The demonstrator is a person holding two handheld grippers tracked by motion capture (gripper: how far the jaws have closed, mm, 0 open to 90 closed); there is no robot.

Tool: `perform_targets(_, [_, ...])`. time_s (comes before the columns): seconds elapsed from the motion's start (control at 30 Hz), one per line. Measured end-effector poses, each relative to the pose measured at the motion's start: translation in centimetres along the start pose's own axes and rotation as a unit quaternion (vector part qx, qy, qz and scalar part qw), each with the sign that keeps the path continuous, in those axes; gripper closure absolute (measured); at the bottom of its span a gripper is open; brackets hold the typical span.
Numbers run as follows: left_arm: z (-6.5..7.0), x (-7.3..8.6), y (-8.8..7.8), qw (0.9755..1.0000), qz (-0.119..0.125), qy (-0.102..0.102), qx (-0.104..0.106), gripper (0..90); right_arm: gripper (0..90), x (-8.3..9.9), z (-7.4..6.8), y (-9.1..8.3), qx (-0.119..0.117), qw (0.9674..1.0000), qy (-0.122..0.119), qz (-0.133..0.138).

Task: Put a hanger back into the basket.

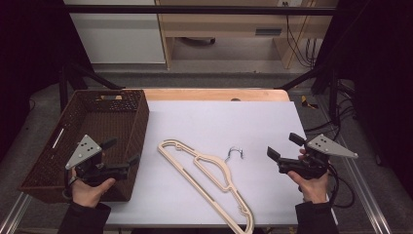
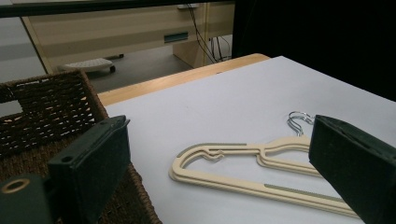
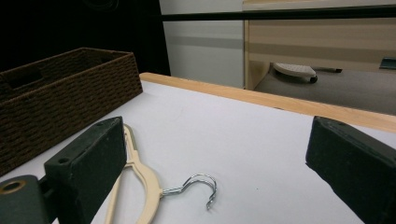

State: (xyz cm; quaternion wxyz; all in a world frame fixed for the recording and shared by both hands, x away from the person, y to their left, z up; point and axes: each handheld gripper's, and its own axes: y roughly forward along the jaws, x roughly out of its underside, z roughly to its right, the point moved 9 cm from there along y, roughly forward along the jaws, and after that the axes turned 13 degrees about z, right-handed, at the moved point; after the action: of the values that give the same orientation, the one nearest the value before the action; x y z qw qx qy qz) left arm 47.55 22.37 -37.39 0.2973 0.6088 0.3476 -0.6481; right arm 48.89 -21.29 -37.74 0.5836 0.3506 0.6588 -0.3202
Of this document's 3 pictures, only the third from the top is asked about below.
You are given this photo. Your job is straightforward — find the black curtain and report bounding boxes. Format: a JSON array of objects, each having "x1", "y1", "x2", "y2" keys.
[{"x1": 0, "y1": 0, "x2": 172, "y2": 77}]

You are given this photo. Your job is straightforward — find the dark blue object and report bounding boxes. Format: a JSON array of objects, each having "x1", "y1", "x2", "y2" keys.
[{"x1": 378, "y1": 56, "x2": 396, "y2": 70}]

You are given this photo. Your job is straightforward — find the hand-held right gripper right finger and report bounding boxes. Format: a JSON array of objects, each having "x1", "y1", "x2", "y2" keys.
[{"x1": 305, "y1": 116, "x2": 396, "y2": 224}]

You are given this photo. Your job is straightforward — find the beige plastic clothes hanger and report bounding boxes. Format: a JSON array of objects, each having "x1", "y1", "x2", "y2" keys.
[{"x1": 104, "y1": 123, "x2": 218, "y2": 224}]

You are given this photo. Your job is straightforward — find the dark brown woven basket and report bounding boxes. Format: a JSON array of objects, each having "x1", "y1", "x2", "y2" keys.
[{"x1": 0, "y1": 47, "x2": 144, "y2": 176}]

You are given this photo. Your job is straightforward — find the black horizontal bar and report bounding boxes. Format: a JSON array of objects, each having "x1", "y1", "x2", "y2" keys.
[{"x1": 161, "y1": 4, "x2": 396, "y2": 22}]

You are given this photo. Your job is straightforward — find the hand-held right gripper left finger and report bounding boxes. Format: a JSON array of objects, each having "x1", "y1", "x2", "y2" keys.
[{"x1": 44, "y1": 116, "x2": 128, "y2": 224}]

